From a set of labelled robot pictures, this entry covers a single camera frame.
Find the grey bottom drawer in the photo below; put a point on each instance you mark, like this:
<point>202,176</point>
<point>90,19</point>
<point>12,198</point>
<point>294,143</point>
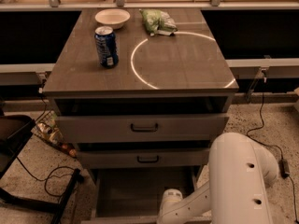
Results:
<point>134,195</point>

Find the grey drawer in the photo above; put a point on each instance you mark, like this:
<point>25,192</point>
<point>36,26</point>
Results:
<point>141,128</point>
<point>143,158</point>
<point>134,195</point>

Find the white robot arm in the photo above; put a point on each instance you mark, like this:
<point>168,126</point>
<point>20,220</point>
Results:
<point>240,171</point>

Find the grey drawer cabinet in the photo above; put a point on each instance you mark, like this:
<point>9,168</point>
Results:
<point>181,74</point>

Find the grey top drawer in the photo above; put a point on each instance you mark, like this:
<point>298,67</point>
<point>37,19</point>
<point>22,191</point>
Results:
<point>141,128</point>

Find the grey middle drawer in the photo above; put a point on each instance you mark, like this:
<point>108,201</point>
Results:
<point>143,158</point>

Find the blue soda can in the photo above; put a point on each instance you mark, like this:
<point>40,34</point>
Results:
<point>105,41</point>

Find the green chip bag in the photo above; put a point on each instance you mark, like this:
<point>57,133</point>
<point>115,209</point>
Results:
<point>158,22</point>

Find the white bowl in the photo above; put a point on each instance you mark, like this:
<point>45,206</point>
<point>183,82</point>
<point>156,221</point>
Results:
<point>113,17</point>

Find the wire basket with items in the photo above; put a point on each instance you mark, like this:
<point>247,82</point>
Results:
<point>47,131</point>

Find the black chair frame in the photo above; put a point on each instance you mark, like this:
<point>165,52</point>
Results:
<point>15,132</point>

